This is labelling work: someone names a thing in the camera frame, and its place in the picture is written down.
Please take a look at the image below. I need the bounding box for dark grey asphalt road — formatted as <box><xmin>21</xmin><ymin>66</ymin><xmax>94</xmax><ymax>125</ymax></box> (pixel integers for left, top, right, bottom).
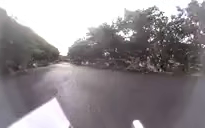
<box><xmin>0</xmin><ymin>61</ymin><xmax>205</xmax><ymax>128</ymax></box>

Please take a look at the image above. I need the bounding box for row of dense trees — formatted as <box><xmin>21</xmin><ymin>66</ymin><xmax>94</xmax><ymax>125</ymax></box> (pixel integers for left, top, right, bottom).
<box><xmin>67</xmin><ymin>0</ymin><xmax>205</xmax><ymax>76</ymax></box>

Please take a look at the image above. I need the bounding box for wooded green slope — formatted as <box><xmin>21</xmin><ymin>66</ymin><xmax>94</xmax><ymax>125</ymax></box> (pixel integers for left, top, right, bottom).
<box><xmin>0</xmin><ymin>1</ymin><xmax>61</xmax><ymax>76</ymax></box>

